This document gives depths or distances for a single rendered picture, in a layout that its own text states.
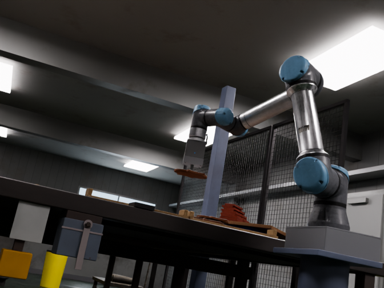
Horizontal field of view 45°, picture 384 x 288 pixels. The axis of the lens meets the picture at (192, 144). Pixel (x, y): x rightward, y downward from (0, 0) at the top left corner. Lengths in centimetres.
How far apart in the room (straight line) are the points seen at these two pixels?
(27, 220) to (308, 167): 94
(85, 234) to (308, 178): 77
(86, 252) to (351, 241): 90
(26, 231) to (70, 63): 406
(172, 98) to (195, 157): 375
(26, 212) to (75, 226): 16
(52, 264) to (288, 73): 767
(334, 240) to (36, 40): 448
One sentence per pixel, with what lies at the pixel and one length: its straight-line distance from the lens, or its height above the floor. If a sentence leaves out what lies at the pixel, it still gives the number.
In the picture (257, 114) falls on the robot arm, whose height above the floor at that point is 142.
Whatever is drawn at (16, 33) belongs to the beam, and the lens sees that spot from 558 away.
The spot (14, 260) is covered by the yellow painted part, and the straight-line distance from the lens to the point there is 157.
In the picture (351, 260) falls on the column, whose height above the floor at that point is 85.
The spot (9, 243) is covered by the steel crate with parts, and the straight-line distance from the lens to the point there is 797.
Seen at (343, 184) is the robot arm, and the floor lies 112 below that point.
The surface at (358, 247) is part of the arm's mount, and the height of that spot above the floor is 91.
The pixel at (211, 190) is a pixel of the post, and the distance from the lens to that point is 401.
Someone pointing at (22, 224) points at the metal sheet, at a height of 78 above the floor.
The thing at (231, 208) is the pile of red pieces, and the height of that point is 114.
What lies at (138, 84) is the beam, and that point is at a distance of 562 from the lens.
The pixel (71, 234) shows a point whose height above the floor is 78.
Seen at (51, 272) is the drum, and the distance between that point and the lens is 906.
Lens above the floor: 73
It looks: 15 degrees up
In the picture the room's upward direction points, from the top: 10 degrees clockwise
